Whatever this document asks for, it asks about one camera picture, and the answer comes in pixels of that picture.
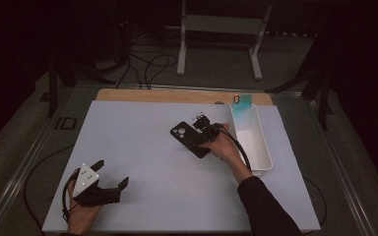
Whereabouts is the metal floor frame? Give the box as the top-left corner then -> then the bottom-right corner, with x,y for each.
0,82 -> 378,236

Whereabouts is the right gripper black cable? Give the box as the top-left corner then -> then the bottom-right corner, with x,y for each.
215,123 -> 328,228

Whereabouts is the iridescent translucent phone case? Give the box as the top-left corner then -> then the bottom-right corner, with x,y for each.
231,93 -> 254,132

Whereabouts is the white work board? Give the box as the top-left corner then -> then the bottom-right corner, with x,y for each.
41,99 -> 321,234

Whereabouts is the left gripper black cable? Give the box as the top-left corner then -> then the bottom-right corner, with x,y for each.
23,144 -> 80,232

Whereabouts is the black phone case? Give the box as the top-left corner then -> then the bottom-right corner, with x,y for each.
169,121 -> 215,159

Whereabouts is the person's right hand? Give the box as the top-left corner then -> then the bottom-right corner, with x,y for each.
199,123 -> 249,180

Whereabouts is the black tripod stand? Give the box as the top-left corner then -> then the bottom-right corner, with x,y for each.
265,62 -> 337,132
38,58 -> 116,119

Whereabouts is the white metal stand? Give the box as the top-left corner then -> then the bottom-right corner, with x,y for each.
165,0 -> 274,82

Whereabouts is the person's left hand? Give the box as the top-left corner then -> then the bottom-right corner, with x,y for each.
67,168 -> 103,226

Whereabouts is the white plastic bin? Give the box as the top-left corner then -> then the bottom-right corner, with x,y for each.
229,101 -> 274,177

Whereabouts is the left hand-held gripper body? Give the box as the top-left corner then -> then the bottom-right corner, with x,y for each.
72,162 -> 122,207

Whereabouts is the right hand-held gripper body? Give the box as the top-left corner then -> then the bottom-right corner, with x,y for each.
193,104 -> 226,143

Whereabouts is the black floor cable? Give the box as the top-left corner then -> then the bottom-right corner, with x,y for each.
143,53 -> 179,90
114,32 -> 146,90

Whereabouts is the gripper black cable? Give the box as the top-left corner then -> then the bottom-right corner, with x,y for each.
23,144 -> 80,232
215,123 -> 328,228

